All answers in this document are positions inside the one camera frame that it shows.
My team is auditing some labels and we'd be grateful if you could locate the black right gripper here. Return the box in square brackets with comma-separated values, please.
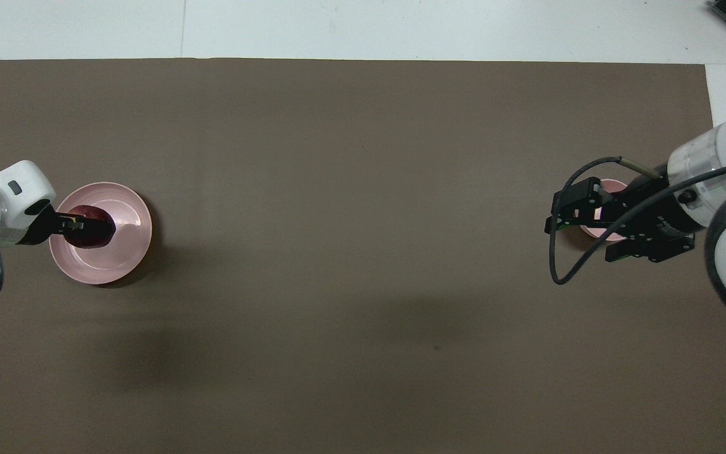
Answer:
[544, 173, 698, 264]

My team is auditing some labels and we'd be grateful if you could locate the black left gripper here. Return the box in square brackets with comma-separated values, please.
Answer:
[23, 201, 118, 247]

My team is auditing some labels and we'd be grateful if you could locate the red apple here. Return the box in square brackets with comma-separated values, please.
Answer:
[62, 204, 117, 249]

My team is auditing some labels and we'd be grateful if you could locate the pink bowl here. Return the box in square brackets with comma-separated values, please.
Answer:
[580, 178, 632, 242]

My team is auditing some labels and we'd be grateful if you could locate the pink plate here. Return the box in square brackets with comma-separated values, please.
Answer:
[48, 182, 153, 286]

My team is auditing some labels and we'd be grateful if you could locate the brown table mat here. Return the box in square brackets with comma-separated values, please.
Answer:
[0, 57, 726, 454]

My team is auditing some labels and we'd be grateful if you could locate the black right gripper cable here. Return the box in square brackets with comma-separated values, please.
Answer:
[548, 155, 726, 286]

